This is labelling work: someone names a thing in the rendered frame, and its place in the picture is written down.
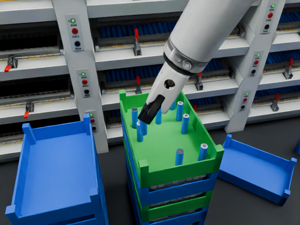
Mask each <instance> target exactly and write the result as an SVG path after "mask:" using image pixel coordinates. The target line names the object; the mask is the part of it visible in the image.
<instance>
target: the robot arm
mask: <svg viewBox="0 0 300 225"><path fill-rule="evenodd" d="M256 1H258V0H189V2H188V4H187V6H186V8H185V9H184V11H183V13H182V15H181V16H180V18H179V20H178V22H177V24H176V25H175V27H174V29H173V31H172V32H171V34H170V36H169V38H168V40H167V42H166V44H165V45H164V52H163V57H164V59H165V63H164V65H163V67H162V68H161V70H160V72H159V74H158V76H157V78H156V80H155V82H154V84H153V86H152V88H151V91H150V93H149V95H148V98H147V100H146V103H145V104H144V106H143V107H142V109H141V112H140V114H139V115H138V117H137V118H138V119H139V120H141V121H143V122H145V123H146V124H148V125H149V124H150V123H151V122H152V120H153V119H154V118H155V116H156V115H157V112H158V111H159V109H160V108H161V113H163V114H166V113H167V112H168V111H169V109H170V107H171V106H172V105H173V103H174V101H175V100H176V98H177V97H178V95H179V94H180V92H181V91H182V89H183V87H184V86H185V84H186V82H187V81H188V79H189V77H190V76H194V75H196V74H197V73H200V72H201V71H203V69H204V68H205V67H206V66H207V64H208V63H209V61H210V60H211V59H212V57H213V56H214V54H215V53H216V52H217V51H218V49H219V48H220V47H221V45H222V44H223V43H224V41H225V40H226V39H227V37H228V36H229V35H230V33H231V32H232V31H233V29H234V28H235V26H236V25H237V24H238V22H239V21H240V20H241V19H242V17H243V16H244V15H245V13H246V12H247V10H248V9H249V8H250V6H251V5H252V4H253V3H254V2H256Z"/></svg>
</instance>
